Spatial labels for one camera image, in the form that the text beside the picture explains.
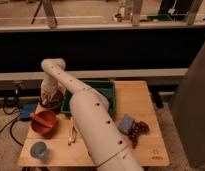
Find purple bowl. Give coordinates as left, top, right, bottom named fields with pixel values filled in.
left=39, top=91, right=63, bottom=113

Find white patterned towel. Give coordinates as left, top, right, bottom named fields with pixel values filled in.
left=41, top=80, right=58, bottom=105

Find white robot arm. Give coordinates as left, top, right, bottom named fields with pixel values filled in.
left=41, top=59, right=144, bottom=171

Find orange bowl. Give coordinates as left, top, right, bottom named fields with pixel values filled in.
left=30, top=110, right=57, bottom=135

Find green plastic tray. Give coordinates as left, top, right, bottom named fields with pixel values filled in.
left=61, top=80, right=116, bottom=117

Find blue sponge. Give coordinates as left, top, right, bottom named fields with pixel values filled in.
left=118, top=114, right=135, bottom=135

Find wooden tongs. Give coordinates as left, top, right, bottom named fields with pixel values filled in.
left=68, top=118, right=77, bottom=146

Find dark grape bunch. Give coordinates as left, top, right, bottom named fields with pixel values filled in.
left=129, top=121, right=150, bottom=149

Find blue box on floor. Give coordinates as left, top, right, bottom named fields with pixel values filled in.
left=20, top=104, right=36, bottom=121

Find blue plastic cup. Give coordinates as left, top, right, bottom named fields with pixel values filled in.
left=30, top=141, right=48, bottom=160

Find grey cabinet right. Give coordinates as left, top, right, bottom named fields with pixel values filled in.
left=169, top=42, right=205, bottom=169

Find black cable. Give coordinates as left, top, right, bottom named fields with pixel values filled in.
left=0, top=96, right=24, bottom=148

